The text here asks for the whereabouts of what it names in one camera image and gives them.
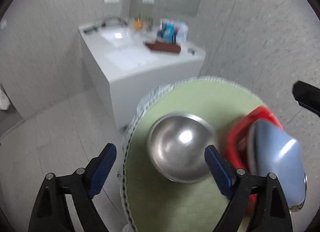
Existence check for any small steel bowl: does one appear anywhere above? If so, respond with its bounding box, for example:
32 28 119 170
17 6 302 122
146 112 217 184

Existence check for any blue plastic plate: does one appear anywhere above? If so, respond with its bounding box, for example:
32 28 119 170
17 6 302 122
247 119 305 206

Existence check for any green round tablecloth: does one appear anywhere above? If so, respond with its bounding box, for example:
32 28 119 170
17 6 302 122
120 76 263 231

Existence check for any red plastic basin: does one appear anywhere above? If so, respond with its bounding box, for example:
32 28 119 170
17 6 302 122
224 105 284 215

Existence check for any white sink counter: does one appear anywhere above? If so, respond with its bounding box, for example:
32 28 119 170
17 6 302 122
79 24 206 129

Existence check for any brown folded cloth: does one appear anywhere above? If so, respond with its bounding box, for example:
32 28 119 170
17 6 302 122
144 41 181 54

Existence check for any blue white plastic bag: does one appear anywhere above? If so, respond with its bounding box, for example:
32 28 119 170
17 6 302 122
157 18 189 44

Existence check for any chrome faucet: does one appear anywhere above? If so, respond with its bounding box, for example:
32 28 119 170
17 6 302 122
146 17 153 31

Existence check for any orange soap bottle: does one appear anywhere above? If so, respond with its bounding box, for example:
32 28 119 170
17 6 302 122
133 12 144 31

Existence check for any black cable bundle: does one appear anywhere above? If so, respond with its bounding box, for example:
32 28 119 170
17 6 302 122
82 16 129 34

